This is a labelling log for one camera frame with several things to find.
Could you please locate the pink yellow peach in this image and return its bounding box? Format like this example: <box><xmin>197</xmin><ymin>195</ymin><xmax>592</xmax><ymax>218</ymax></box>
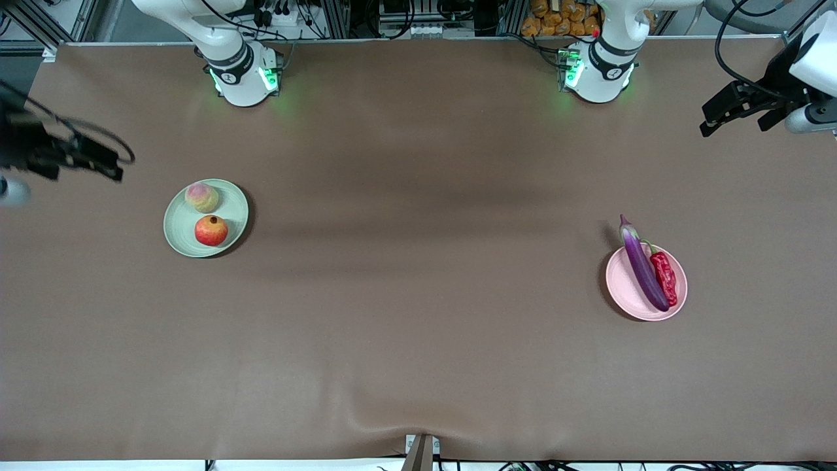
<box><xmin>184</xmin><ymin>183</ymin><xmax>220</xmax><ymax>214</ymax></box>

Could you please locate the red pomegranate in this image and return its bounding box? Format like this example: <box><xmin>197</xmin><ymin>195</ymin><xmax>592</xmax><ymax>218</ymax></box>
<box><xmin>194</xmin><ymin>215</ymin><xmax>230</xmax><ymax>247</ymax></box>

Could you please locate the red chili pepper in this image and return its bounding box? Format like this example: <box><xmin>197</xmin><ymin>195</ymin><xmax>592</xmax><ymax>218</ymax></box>
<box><xmin>641</xmin><ymin>239</ymin><xmax>679</xmax><ymax>307</ymax></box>

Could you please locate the long purple eggplant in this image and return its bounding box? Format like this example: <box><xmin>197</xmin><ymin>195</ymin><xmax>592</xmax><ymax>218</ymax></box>
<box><xmin>619</xmin><ymin>214</ymin><xmax>671</xmax><ymax>312</ymax></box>

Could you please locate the grey rounded chair seat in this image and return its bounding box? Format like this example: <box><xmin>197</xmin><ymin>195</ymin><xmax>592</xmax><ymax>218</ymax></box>
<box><xmin>703</xmin><ymin>0</ymin><xmax>806</xmax><ymax>35</ymax></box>

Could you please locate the pale green round plate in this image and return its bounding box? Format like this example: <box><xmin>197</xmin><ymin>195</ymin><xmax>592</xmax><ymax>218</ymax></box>
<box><xmin>163</xmin><ymin>179</ymin><xmax>250</xmax><ymax>259</ymax></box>

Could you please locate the bag of orange snacks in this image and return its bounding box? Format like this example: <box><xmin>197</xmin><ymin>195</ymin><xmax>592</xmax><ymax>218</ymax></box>
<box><xmin>521</xmin><ymin>0</ymin><xmax>603</xmax><ymax>38</ymax></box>

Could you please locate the pink round plate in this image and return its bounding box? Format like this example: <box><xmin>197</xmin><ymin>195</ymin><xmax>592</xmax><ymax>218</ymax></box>
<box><xmin>606</xmin><ymin>243</ymin><xmax>689</xmax><ymax>322</ymax></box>

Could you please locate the white power strip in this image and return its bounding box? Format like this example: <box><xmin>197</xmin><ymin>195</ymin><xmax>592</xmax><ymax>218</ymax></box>
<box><xmin>251</xmin><ymin>0</ymin><xmax>309</xmax><ymax>28</ymax></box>

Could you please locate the brown tablecloth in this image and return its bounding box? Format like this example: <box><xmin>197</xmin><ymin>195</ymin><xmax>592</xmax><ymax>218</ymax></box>
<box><xmin>0</xmin><ymin>36</ymin><xmax>837</xmax><ymax>462</ymax></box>

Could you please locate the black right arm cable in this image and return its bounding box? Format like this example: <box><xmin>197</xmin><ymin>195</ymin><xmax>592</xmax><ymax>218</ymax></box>
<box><xmin>0</xmin><ymin>78</ymin><xmax>136</xmax><ymax>166</ymax></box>

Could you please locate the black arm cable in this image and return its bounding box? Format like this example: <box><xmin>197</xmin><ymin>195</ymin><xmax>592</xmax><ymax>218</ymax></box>
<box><xmin>714</xmin><ymin>0</ymin><xmax>795</xmax><ymax>100</ymax></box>
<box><xmin>0</xmin><ymin>78</ymin><xmax>136</xmax><ymax>166</ymax></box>

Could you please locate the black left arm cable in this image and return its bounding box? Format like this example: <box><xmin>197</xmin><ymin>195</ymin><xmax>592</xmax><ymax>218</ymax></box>
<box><xmin>714</xmin><ymin>0</ymin><xmax>795</xmax><ymax>100</ymax></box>

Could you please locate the aluminium frame profile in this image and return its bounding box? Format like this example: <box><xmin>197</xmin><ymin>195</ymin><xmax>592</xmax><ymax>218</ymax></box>
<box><xmin>0</xmin><ymin>0</ymin><xmax>100</xmax><ymax>48</ymax></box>

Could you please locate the grey metal bracket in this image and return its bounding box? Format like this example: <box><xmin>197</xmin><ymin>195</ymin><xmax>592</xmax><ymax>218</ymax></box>
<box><xmin>404</xmin><ymin>434</ymin><xmax>441</xmax><ymax>471</ymax></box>

